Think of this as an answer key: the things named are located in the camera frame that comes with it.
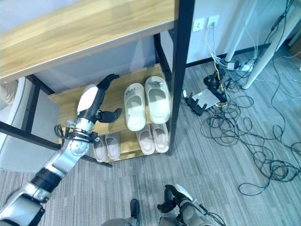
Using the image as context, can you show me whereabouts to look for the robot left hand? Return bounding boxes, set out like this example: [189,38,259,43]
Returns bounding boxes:
[77,73,123,124]

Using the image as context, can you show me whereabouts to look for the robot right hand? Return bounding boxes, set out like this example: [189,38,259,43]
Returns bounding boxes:
[157,184,195,213]

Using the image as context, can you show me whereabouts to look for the wide wooden rack shelf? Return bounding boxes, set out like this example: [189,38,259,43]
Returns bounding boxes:
[48,63,174,147]

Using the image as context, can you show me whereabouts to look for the wooden rack top board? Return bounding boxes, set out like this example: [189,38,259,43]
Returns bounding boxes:
[0,0,183,83]

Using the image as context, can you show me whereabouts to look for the robot silver right leg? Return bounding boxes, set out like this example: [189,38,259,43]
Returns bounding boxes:
[158,211,183,226]

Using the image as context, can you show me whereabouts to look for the robot silver leg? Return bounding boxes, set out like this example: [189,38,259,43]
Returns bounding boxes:
[158,211,183,226]
[100,216,142,226]

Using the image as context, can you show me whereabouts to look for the robot dark foot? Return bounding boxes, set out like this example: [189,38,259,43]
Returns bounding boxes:
[129,198,141,219]

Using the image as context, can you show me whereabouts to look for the large cream slipper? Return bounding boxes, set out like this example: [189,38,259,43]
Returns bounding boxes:
[123,82,148,131]
[144,75,171,125]

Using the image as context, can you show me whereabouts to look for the small beige slipper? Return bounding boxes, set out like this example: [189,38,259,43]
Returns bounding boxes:
[104,132,121,160]
[135,124,156,155]
[92,135,108,163]
[150,122,170,153]

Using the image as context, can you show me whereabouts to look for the robot silver left leg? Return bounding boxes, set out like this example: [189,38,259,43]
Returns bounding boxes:
[100,216,142,226]

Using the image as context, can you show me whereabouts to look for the silver router with black antennas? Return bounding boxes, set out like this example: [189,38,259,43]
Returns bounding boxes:
[182,88,228,116]

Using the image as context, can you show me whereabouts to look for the white power strip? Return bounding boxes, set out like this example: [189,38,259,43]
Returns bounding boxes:
[225,59,256,72]

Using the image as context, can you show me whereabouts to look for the white desk leg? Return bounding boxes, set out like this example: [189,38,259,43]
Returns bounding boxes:
[224,0,267,64]
[241,0,301,90]

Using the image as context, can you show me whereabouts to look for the brown cardboard box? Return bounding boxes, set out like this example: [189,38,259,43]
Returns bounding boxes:
[287,37,301,57]

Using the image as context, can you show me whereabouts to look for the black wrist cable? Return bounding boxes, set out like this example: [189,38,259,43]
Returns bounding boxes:
[54,124,98,144]

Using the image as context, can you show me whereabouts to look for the tangled black floor cables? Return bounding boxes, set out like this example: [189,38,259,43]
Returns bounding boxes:
[199,54,301,196]

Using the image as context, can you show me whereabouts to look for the black metal rack frame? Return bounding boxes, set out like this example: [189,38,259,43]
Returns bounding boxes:
[0,0,196,168]

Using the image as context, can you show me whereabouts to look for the coiled black cable bundle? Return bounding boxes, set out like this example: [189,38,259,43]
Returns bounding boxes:
[203,72,227,89]

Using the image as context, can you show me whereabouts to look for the white wall socket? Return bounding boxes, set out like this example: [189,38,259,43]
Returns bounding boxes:
[206,15,220,30]
[192,19,204,32]

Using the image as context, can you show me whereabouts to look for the yellow cable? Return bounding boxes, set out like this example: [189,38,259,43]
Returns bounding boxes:
[198,27,227,109]

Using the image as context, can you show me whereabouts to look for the hanging black cables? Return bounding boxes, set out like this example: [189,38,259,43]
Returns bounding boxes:
[242,0,292,62]

